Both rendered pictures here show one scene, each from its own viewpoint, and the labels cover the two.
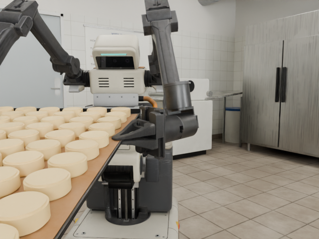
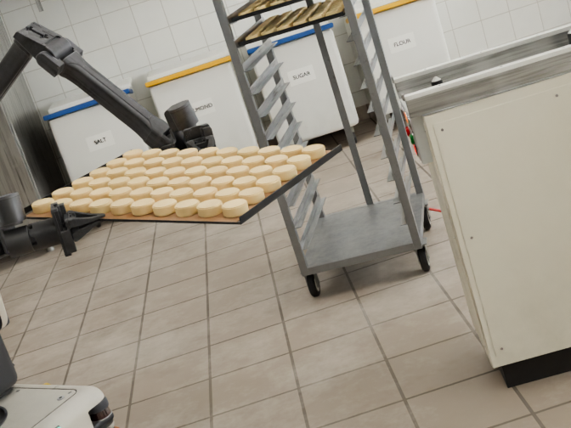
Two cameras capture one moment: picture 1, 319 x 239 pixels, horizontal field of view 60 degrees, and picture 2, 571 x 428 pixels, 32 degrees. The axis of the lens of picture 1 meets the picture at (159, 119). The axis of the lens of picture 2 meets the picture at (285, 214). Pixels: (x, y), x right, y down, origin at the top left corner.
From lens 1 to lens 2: 214 cm
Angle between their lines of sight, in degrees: 56
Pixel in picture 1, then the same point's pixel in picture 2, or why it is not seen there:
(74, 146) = (228, 150)
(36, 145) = (214, 160)
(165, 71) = (129, 104)
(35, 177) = (267, 150)
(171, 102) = (189, 121)
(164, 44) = (101, 78)
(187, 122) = not seen: hidden behind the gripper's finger
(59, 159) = (248, 150)
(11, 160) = (234, 160)
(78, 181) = not seen: hidden behind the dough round
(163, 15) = (65, 47)
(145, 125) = (209, 138)
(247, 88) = not seen: outside the picture
